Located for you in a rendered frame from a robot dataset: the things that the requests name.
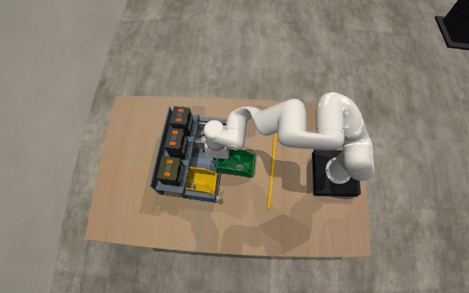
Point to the yellow open bin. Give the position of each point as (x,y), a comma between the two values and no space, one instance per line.
(204,180)

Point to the olive green tool case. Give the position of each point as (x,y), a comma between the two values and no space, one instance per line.
(170,171)

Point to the green bin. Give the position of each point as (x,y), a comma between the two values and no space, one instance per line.
(245,158)

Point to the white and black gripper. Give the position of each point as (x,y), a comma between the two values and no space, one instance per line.
(222,154)

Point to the black case with orange latches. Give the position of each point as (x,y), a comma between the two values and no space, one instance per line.
(181,118)

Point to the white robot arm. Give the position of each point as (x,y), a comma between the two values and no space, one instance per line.
(336,115)

